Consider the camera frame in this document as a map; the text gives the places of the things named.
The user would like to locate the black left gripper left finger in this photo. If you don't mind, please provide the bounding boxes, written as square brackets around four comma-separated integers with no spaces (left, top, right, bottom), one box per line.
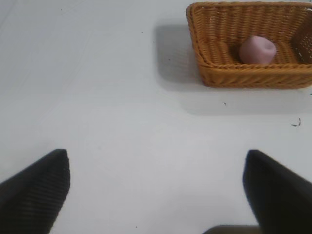
[0,149,71,234]

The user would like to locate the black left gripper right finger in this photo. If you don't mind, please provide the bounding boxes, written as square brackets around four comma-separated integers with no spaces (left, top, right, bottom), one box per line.
[242,149,312,234]

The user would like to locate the brown woven wicker basket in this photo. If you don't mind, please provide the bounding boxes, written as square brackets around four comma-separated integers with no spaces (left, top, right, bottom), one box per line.
[186,1,312,89]

